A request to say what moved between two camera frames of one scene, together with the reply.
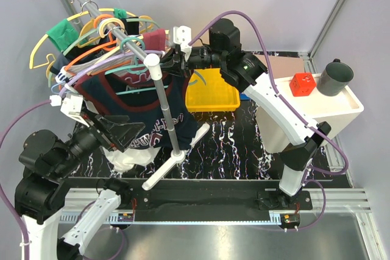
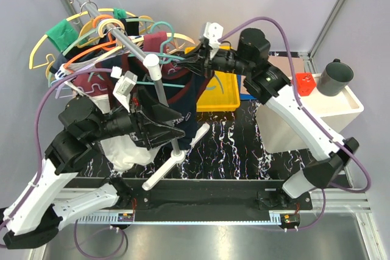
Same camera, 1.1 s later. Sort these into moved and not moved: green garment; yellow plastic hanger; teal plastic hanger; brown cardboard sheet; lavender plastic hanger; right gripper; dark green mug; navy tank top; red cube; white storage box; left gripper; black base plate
Moved: navy tank top; left gripper; lavender plastic hanger; teal plastic hanger; right gripper
Not moved: yellow plastic hanger; dark green mug; black base plate; brown cardboard sheet; red cube; white storage box; green garment
